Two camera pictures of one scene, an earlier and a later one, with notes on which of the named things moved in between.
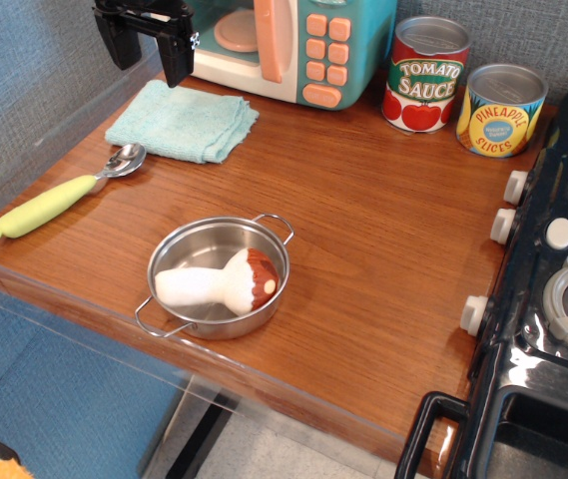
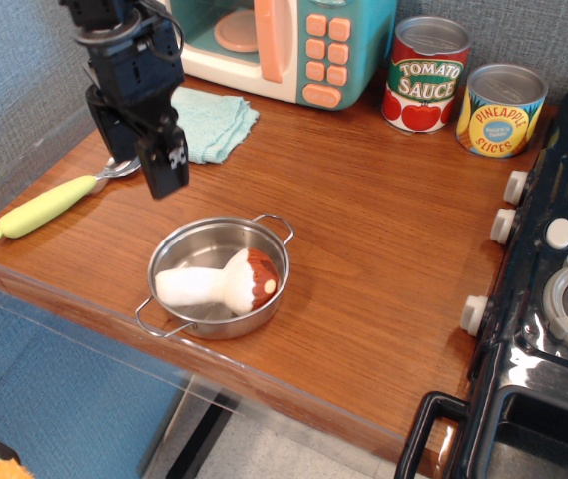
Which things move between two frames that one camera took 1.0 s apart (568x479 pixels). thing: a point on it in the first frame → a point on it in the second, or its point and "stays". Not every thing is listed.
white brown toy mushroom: [246, 284] stays
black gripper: [173, 19] → [135, 57]
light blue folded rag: [182, 123] stays
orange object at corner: [8, 469] stays
